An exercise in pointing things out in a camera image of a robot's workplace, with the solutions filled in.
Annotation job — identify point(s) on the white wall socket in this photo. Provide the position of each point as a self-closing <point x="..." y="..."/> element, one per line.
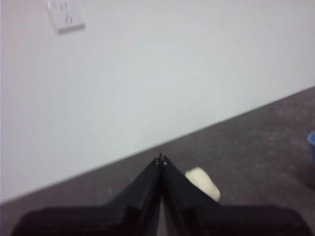
<point x="66" y="14"/>

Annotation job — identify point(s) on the blue ribbed plastic cup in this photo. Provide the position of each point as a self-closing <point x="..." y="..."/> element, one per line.
<point x="312" y="147"/>

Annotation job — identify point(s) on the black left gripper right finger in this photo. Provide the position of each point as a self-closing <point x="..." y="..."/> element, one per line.
<point x="233" y="221"/>

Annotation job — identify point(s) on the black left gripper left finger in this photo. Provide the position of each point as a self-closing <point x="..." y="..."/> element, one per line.
<point x="98" y="221"/>

